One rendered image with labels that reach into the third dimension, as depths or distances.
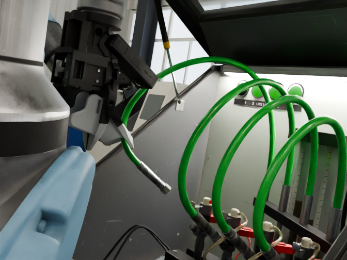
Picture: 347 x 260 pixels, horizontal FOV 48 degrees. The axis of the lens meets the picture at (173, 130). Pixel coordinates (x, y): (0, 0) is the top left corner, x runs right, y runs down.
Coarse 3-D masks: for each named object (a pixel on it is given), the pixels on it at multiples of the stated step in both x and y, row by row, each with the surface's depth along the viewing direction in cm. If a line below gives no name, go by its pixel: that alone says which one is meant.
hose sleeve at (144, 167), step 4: (140, 164) 85; (144, 164) 86; (140, 168) 85; (144, 168) 85; (148, 168) 86; (144, 172) 85; (148, 172) 85; (152, 172) 86; (148, 176) 86; (152, 176) 86; (156, 176) 86; (152, 180) 86; (156, 180) 86; (160, 180) 87; (156, 184) 87; (160, 184) 86; (164, 184) 87; (160, 188) 87
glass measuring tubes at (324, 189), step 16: (304, 144) 96; (320, 144) 90; (336, 144) 87; (304, 160) 93; (320, 160) 90; (336, 160) 87; (304, 176) 93; (320, 176) 90; (336, 176) 88; (304, 192) 93; (320, 192) 92; (288, 208) 96; (320, 208) 91; (320, 224) 89; (288, 240) 95; (288, 256) 94; (320, 256) 89
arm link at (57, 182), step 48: (0, 0) 14; (48, 0) 17; (0, 48) 15; (0, 96) 14; (48, 96) 16; (0, 144) 14; (48, 144) 16; (0, 192) 14; (48, 192) 15; (0, 240) 13; (48, 240) 14
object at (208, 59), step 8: (208, 56) 88; (176, 64) 85; (184, 64) 86; (192, 64) 86; (232, 64) 89; (240, 64) 89; (160, 72) 85; (168, 72) 85; (248, 72) 90; (264, 88) 92; (136, 96) 83; (264, 96) 92; (128, 104) 83; (128, 112) 83; (272, 112) 93; (272, 120) 93; (272, 128) 93; (272, 136) 94; (128, 144) 84; (272, 144) 94; (128, 152) 84; (272, 152) 94; (136, 160) 85; (272, 160) 94
